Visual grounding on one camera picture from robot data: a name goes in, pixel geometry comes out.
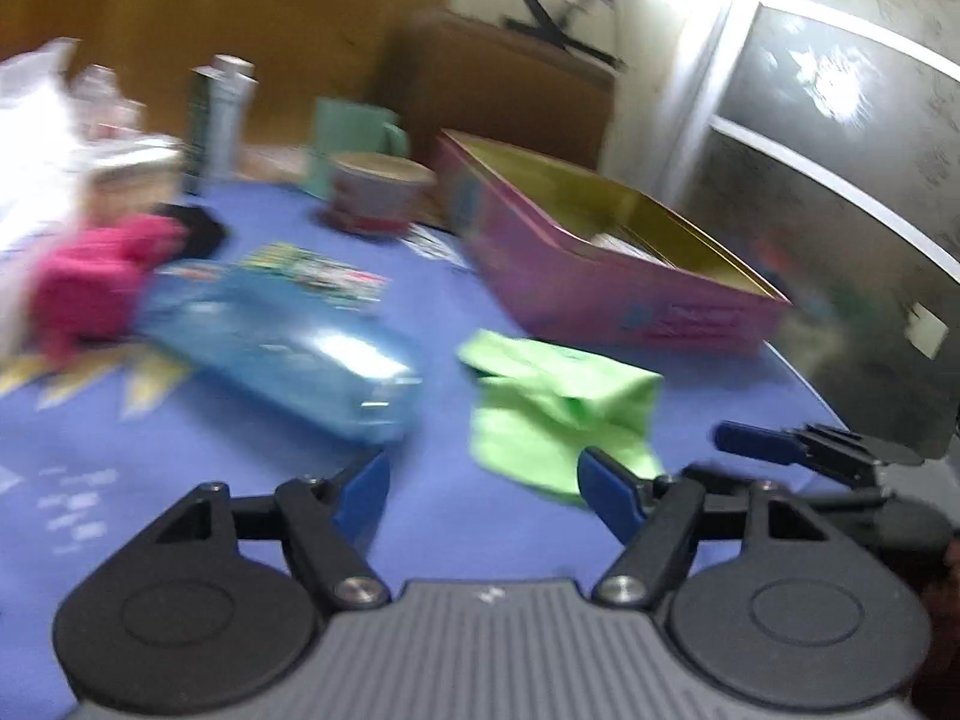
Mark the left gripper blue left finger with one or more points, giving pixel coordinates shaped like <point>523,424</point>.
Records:
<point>327,528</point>

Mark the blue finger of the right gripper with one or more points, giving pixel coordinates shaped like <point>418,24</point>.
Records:
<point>759,443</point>

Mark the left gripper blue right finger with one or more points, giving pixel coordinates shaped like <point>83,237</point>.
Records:
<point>658,534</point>

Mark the green cloth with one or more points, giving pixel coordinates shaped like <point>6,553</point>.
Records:
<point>540,405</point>

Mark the pink fuzzy sock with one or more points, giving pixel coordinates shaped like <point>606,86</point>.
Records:
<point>88,288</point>

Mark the blue plastic pencil case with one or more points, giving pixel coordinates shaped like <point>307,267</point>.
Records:
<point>341,370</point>

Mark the colourful card pack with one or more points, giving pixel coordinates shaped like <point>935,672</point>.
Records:
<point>338,283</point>

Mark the blue patterned tablecloth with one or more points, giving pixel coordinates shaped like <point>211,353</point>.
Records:
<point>79,479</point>

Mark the pink macaron biscuit tin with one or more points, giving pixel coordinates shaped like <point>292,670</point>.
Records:
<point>578,259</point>

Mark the small black object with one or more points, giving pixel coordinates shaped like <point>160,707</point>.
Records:
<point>203,235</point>

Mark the patterned paper cup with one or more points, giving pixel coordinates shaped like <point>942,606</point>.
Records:
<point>375,195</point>

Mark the mint green mug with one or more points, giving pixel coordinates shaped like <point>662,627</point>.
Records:
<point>341,126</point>

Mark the cotton swab box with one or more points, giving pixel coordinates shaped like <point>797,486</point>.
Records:
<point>129,176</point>

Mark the green white drink carton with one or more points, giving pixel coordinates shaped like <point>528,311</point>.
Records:
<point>218,98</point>

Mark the white tissue pack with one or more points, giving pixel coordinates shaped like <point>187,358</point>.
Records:
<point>41,164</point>

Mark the brown chair backrest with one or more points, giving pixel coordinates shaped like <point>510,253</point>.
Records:
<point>442,71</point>

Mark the clear crumpled plastic bag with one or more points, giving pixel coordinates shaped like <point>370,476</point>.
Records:
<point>102,112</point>

